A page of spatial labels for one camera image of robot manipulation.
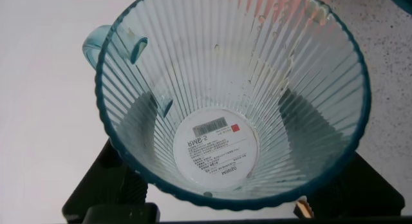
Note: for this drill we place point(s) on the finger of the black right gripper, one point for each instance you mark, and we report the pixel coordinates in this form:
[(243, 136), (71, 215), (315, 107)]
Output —
[(363, 195)]

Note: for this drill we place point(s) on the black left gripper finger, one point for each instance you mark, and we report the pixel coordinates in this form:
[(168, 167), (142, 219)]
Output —
[(106, 182)]

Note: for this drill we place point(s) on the transparent blue ribbed plastic cup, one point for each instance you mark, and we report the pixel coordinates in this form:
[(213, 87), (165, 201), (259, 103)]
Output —
[(225, 72)]

